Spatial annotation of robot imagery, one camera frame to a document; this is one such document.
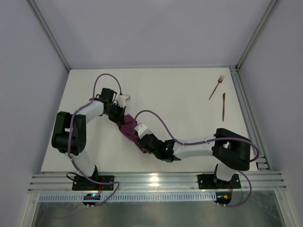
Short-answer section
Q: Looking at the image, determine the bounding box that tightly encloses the purple satin napkin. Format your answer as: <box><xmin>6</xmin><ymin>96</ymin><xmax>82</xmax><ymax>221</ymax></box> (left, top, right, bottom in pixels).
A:
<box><xmin>117</xmin><ymin>114</ymin><xmax>147</xmax><ymax>154</ymax></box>

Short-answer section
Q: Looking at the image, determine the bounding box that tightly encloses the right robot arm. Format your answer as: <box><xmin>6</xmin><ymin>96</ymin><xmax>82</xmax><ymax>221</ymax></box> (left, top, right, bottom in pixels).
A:
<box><xmin>134</xmin><ymin>124</ymin><xmax>250</xmax><ymax>188</ymax></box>

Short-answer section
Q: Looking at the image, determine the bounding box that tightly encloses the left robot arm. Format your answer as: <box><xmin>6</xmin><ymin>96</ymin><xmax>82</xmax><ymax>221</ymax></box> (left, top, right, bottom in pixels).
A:
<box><xmin>51</xmin><ymin>88</ymin><xmax>130</xmax><ymax>184</ymax></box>

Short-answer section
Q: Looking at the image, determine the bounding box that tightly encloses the left controller board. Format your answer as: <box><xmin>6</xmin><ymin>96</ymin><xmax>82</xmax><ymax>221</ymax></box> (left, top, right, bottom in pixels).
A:
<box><xmin>82</xmin><ymin>192</ymin><xmax>100</xmax><ymax>207</ymax></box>

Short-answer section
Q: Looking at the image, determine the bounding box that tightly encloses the controller board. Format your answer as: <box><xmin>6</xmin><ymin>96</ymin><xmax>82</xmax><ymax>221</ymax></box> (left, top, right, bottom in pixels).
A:
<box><xmin>82</xmin><ymin>192</ymin><xmax>100</xmax><ymax>207</ymax></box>
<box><xmin>214</xmin><ymin>193</ymin><xmax>232</xmax><ymax>206</ymax></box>

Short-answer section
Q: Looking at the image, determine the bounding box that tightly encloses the right controller board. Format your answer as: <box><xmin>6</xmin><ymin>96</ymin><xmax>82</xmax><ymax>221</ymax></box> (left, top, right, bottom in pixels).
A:
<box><xmin>214</xmin><ymin>193</ymin><xmax>232</xmax><ymax>206</ymax></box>

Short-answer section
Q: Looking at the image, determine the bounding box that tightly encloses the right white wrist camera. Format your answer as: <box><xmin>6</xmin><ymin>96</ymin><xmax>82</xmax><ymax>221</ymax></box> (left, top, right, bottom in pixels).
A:
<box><xmin>134</xmin><ymin>123</ymin><xmax>152</xmax><ymax>139</ymax></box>

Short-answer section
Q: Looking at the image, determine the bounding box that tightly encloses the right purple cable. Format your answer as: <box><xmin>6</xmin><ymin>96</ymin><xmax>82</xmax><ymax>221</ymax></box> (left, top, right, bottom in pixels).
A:
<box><xmin>134</xmin><ymin>110</ymin><xmax>260</xmax><ymax>209</ymax></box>

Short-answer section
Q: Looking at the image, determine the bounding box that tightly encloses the slotted grey cable duct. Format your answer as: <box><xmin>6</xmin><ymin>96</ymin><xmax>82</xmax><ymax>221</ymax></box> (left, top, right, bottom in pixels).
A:
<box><xmin>38</xmin><ymin>192</ymin><xmax>216</xmax><ymax>203</ymax></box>

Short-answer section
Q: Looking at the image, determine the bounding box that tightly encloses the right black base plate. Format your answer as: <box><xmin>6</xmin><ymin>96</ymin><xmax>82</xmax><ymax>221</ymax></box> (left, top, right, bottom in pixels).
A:
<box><xmin>197</xmin><ymin>173</ymin><xmax>241</xmax><ymax>189</ymax></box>

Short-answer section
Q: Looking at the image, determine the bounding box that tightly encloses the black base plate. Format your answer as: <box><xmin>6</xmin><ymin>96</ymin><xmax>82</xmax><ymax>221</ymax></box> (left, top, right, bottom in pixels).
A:
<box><xmin>197</xmin><ymin>173</ymin><xmax>241</xmax><ymax>189</ymax></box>
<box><xmin>71</xmin><ymin>174</ymin><xmax>115</xmax><ymax>191</ymax></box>

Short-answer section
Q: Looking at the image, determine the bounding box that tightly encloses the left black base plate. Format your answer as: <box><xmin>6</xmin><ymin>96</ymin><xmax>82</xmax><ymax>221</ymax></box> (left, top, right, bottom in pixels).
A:
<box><xmin>71</xmin><ymin>174</ymin><xmax>115</xmax><ymax>191</ymax></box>

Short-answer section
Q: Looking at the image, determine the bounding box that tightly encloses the aluminium front rail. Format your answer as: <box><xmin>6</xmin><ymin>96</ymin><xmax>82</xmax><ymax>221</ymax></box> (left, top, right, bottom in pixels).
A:
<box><xmin>28</xmin><ymin>171</ymin><xmax>287</xmax><ymax>193</ymax></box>

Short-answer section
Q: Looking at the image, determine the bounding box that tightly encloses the aluminium rail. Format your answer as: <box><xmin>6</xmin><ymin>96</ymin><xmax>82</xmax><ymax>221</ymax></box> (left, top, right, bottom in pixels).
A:
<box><xmin>28</xmin><ymin>171</ymin><xmax>287</xmax><ymax>193</ymax></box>
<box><xmin>230</xmin><ymin>66</ymin><xmax>271</xmax><ymax>171</ymax></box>

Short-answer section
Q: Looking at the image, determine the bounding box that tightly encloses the right side aluminium rail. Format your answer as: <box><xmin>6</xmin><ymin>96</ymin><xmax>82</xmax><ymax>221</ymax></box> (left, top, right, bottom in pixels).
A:
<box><xmin>230</xmin><ymin>66</ymin><xmax>271</xmax><ymax>171</ymax></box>

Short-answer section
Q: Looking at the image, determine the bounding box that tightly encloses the left aluminium frame post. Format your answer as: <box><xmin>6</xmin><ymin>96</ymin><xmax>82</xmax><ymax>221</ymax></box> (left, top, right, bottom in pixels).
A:
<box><xmin>26</xmin><ymin>0</ymin><xmax>71</xmax><ymax>72</ymax></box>

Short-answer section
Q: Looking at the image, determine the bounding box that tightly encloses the aluminium frame post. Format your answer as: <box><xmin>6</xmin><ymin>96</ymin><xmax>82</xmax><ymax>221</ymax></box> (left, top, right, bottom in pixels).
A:
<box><xmin>26</xmin><ymin>0</ymin><xmax>71</xmax><ymax>72</ymax></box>
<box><xmin>235</xmin><ymin>0</ymin><xmax>280</xmax><ymax>71</ymax></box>

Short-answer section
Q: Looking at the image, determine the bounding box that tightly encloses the right aluminium frame post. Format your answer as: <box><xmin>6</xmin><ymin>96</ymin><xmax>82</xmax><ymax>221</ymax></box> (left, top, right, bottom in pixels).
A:
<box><xmin>235</xmin><ymin>0</ymin><xmax>280</xmax><ymax>71</ymax></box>

